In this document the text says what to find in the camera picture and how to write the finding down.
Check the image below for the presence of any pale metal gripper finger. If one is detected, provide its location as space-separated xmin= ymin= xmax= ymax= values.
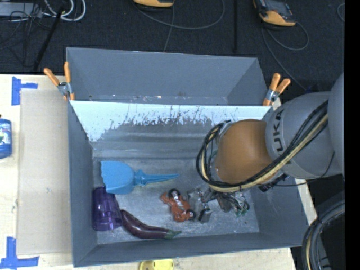
xmin=197 ymin=204 xmax=214 ymax=224
xmin=186 ymin=186 xmax=209 ymax=207

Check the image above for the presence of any orange toy motorcycle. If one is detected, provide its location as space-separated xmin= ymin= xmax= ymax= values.
xmin=160 ymin=188 xmax=197 ymax=223

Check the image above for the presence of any purple toy eggplant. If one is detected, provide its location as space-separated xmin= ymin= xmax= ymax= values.
xmin=120 ymin=209 xmax=182 ymax=240

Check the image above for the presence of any blue plastic scoop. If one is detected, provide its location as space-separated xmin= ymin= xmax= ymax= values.
xmin=100 ymin=160 xmax=181 ymax=195

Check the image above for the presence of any purple clear plastic cup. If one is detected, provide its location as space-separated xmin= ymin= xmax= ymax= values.
xmin=92 ymin=186 xmax=123 ymax=232

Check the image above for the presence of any grey metal bin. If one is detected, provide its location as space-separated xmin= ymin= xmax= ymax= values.
xmin=65 ymin=47 xmax=311 ymax=268

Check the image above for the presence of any pale wood board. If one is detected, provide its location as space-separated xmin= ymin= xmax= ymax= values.
xmin=16 ymin=88 xmax=74 ymax=257

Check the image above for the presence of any blue can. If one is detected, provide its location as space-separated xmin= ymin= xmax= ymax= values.
xmin=0 ymin=118 xmax=13 ymax=160

